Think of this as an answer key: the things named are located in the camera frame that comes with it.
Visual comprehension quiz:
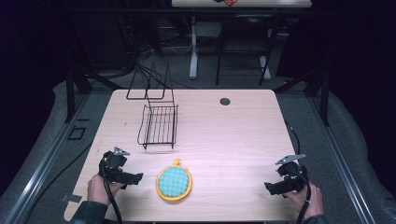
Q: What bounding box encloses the bundle of black cables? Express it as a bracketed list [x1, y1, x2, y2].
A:
[115, 15, 194, 91]

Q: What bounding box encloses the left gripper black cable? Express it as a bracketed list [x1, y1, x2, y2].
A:
[101, 158, 123, 224]

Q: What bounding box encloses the person's left hand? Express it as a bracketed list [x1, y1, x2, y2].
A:
[87, 173, 125, 207]

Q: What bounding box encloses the person's right hand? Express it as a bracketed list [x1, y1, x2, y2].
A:
[284, 183, 325, 220]

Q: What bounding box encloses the black cable beside table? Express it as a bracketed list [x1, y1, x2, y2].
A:
[284, 120, 302, 157]

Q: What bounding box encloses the black floor cable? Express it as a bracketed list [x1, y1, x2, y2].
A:
[22, 141, 94, 224]

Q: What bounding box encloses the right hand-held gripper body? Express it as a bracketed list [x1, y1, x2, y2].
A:
[275, 154, 309, 191]

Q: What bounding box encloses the white desk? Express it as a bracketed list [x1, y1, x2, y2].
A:
[171, 0, 313, 82]

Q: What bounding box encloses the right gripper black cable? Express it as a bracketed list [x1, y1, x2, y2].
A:
[292, 171, 313, 224]

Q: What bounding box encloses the black tape square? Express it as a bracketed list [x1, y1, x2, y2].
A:
[66, 126, 88, 141]

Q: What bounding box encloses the black wire rack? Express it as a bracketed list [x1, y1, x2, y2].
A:
[125, 62, 180, 150]

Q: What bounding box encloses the black metal frame post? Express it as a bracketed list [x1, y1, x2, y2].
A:
[64, 66, 77, 123]
[320, 70, 331, 127]

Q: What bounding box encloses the teal sponge with yellow rim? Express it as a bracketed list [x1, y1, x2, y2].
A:
[155, 158, 193, 203]

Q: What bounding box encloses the grey tape strip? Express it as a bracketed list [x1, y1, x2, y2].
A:
[60, 193, 83, 203]

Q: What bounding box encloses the black chair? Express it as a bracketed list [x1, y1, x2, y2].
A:
[215, 14, 280, 87]

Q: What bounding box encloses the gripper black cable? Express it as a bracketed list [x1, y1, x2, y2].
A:
[101, 158, 123, 224]
[292, 171, 313, 224]

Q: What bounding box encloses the aluminium floor rail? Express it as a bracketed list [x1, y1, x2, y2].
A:
[307, 95, 378, 224]
[2, 92, 92, 224]

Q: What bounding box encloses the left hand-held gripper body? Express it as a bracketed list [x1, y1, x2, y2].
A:
[98, 147, 131, 185]

